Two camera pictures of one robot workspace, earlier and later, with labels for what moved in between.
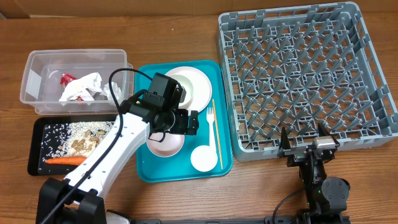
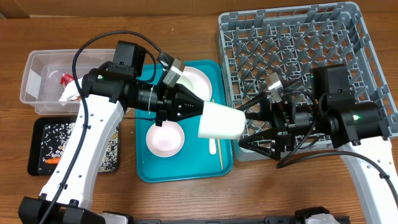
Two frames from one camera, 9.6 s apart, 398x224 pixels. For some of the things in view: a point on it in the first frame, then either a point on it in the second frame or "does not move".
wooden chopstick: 217,132 does not move
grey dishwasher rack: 296,68 does not move
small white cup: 204,158 -> 219,121
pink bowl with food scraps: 165,144 does not move
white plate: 202,88 does not move
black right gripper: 298,155 -> 285,124
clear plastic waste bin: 41,79 does not move
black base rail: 276,219 does not move
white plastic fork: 210,119 -> 212,146
